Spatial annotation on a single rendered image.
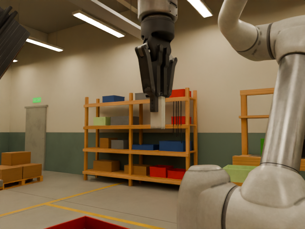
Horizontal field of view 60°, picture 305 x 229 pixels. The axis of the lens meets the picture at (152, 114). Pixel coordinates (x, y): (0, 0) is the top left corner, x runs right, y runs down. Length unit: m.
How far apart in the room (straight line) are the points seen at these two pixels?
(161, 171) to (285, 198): 5.31
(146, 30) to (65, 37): 8.77
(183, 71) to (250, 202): 5.79
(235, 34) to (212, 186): 0.48
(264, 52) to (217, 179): 0.49
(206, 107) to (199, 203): 5.34
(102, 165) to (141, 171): 1.19
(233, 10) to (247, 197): 0.49
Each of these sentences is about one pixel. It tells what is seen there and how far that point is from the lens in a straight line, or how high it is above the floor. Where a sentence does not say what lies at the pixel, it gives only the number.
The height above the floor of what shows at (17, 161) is 0.54.
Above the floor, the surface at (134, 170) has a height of 0.36.
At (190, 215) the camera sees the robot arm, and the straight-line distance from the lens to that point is 0.81.
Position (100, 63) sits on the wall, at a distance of 7.96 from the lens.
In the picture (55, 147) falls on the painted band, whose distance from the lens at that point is 9.11.
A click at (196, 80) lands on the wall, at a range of 6.24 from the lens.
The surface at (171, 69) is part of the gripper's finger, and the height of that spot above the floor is 1.41.
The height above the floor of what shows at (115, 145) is 0.94.
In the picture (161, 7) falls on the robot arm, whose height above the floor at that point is 1.53.
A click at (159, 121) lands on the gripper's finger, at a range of 0.56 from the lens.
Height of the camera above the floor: 1.27
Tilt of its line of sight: 4 degrees up
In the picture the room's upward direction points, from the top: straight up
